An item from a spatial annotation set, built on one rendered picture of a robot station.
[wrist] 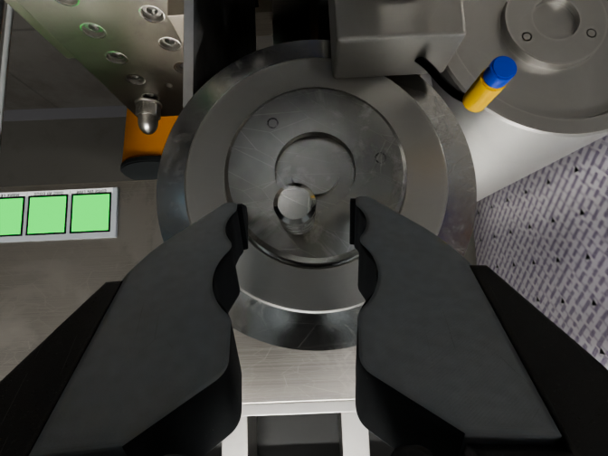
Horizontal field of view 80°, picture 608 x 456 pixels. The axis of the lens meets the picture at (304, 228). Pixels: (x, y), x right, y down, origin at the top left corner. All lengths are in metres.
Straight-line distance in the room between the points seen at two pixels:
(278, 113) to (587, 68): 0.15
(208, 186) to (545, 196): 0.26
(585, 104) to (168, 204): 0.20
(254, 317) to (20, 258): 0.50
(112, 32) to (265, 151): 0.34
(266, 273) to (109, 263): 0.42
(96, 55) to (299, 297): 0.41
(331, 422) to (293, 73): 0.51
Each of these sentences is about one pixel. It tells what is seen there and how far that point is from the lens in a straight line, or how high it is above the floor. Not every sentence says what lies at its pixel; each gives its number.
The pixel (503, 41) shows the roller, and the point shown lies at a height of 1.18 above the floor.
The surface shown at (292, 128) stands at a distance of 0.16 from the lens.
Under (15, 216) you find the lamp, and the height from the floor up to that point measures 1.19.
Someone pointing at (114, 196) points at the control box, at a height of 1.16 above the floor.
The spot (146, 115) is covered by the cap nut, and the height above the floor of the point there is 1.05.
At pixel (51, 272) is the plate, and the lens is 0.60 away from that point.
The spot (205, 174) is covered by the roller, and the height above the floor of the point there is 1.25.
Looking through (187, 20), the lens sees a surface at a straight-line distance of 0.22.
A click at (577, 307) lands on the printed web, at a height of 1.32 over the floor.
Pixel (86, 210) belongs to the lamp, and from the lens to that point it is 0.58.
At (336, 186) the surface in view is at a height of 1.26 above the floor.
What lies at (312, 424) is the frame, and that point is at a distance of 0.60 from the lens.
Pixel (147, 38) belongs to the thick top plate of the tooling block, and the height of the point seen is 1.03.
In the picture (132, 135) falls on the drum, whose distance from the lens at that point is 2.06.
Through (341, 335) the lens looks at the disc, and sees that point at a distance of 0.16.
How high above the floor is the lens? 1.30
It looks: 9 degrees down
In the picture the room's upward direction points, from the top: 178 degrees clockwise
